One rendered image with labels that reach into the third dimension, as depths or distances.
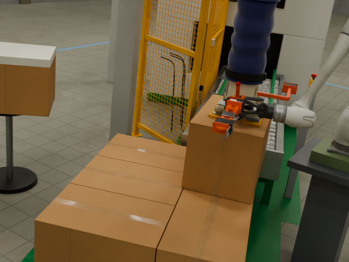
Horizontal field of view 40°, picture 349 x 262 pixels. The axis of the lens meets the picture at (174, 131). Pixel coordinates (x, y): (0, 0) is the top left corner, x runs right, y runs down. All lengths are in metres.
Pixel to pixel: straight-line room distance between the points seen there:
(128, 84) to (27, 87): 1.02
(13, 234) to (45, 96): 0.92
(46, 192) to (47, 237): 1.32
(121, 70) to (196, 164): 1.60
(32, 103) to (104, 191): 1.01
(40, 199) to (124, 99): 1.11
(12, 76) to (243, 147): 1.62
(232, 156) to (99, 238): 0.83
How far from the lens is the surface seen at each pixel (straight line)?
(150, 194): 2.61
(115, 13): 6.22
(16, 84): 3.32
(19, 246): 3.13
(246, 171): 2.58
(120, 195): 2.57
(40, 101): 3.33
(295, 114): 2.47
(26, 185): 3.71
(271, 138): 3.64
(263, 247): 3.33
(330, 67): 2.55
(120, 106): 4.08
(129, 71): 3.98
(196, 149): 2.59
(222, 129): 2.14
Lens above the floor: 1.83
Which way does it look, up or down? 22 degrees down
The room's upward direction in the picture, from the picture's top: 7 degrees clockwise
